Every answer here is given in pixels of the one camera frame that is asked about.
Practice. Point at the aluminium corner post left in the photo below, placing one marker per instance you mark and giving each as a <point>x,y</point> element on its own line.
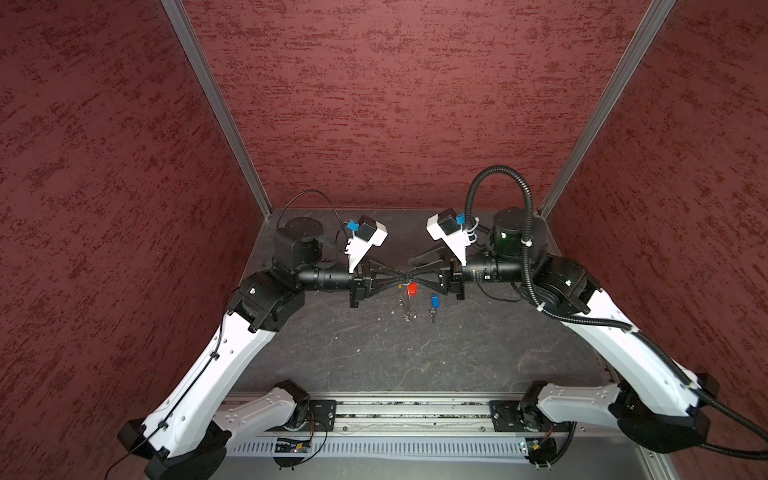
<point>183,28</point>

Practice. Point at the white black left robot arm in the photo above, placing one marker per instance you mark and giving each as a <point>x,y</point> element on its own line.
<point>188,435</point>

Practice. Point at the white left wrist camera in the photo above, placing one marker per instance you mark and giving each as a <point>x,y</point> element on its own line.
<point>365,234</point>

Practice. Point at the aluminium corner post right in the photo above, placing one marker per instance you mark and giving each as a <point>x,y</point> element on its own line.
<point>637,47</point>

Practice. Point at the silver keyring with keys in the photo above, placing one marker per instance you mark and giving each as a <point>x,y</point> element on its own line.
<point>409,314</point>

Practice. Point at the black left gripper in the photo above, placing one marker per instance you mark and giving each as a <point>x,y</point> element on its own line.
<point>365,284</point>

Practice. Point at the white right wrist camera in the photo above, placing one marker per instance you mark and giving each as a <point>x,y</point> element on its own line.
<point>455,230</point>

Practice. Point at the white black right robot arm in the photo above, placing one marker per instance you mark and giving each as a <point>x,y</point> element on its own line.
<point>657,404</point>

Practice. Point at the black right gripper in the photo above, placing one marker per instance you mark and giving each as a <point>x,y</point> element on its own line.
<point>452,276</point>

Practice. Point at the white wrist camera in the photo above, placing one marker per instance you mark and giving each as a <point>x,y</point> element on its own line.
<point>365,234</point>
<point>455,230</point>

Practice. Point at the aluminium corner post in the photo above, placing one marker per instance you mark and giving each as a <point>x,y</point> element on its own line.
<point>183,28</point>
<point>637,47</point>

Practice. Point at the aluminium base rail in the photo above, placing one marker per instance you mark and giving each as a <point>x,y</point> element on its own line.
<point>422,414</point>

